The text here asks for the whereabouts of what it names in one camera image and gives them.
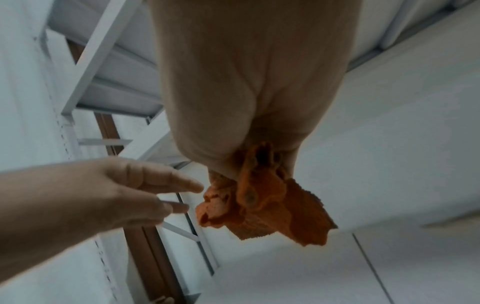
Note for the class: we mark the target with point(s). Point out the person's left hand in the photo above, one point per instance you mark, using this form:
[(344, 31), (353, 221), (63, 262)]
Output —
[(75, 202)]

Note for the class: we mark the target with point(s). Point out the person's right hand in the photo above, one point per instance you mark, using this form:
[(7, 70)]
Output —
[(255, 59)]

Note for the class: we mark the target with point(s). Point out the red cleaning cloth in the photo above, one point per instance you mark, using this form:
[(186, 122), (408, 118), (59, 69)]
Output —
[(285, 207)]

